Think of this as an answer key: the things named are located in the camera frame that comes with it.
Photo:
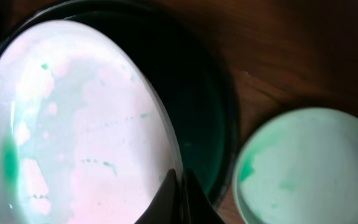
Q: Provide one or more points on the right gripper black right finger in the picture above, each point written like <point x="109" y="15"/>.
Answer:
<point x="196" y="206"/>

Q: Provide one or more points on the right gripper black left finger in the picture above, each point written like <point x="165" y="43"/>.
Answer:
<point x="165" y="206"/>

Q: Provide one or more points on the mint plate bottom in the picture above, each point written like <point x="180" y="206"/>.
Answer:
<point x="300" y="167"/>

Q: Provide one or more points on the white plate top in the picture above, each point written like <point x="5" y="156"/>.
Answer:
<point x="84" y="137"/>

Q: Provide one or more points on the round black tray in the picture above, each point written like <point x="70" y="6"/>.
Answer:
<point x="194" y="85"/>

